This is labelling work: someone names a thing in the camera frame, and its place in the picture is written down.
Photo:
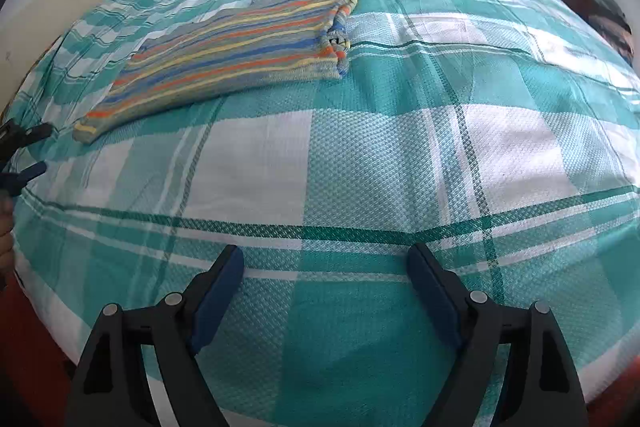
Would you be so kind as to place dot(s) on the teal plaid blanket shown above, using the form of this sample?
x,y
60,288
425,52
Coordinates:
x,y
375,167

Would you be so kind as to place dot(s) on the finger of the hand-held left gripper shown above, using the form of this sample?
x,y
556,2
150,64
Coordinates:
x,y
30,133
27,172

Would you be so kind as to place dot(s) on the person's left hand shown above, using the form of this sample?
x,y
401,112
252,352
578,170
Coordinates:
x,y
5,242

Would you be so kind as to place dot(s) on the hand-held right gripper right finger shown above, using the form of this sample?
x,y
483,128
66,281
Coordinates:
x,y
435,302

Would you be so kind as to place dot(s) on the striped knit sweater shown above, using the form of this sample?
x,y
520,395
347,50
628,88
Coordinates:
x,y
225,57

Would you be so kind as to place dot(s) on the pink clothes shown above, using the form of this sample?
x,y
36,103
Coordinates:
x,y
617,32

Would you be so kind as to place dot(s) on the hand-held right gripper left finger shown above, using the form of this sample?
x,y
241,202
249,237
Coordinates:
x,y
215,302

